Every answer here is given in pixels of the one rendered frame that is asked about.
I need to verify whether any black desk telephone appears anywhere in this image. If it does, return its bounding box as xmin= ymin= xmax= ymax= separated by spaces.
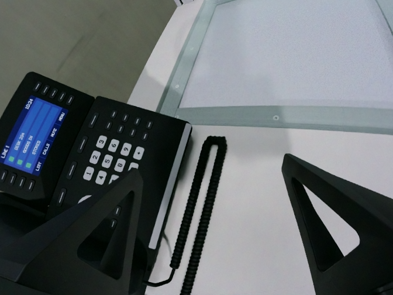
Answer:
xmin=0 ymin=71 xmax=227 ymax=295

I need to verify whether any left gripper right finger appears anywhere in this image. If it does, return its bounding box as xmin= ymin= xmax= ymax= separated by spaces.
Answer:
xmin=281 ymin=153 xmax=393 ymax=295

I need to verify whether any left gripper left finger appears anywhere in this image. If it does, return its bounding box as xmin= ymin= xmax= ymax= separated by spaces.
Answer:
xmin=0 ymin=168 xmax=143 ymax=295

